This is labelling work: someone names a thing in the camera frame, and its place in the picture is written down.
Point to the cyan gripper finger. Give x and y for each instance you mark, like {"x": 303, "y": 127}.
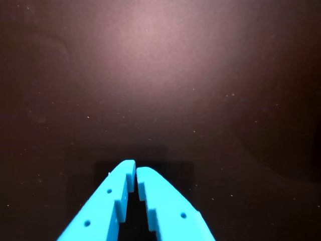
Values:
{"x": 100, "y": 208}
{"x": 173, "y": 213}

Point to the black table mat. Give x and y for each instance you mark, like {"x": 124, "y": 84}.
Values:
{"x": 160, "y": 75}

